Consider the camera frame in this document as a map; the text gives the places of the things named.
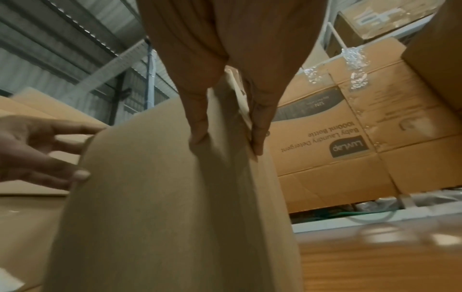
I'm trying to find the person's right hand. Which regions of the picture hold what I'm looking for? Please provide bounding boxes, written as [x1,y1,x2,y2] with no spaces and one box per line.
[135,0,329,157]

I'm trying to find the person's left hand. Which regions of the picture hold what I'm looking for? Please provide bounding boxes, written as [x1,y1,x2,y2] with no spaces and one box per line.
[0,114,107,191]

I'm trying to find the white backing paper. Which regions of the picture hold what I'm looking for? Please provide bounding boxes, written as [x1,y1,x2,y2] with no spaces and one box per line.
[0,267,25,292]

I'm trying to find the small taped cardboard box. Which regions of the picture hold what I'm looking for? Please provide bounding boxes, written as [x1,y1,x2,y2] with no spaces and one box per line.
[43,68,305,292]

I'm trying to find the tall cardboard panel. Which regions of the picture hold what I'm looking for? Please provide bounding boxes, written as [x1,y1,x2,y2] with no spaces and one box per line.
[0,87,110,196]

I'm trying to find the cardboard box white labels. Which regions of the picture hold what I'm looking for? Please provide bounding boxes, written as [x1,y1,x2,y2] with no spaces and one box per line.
[334,0,442,41]

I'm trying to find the green cable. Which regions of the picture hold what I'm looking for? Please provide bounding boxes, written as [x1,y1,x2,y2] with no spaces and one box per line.
[298,207,363,222]

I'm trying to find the wooden shelf unit white frame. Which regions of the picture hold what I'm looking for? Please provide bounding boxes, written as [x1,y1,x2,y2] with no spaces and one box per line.
[290,19,462,235]

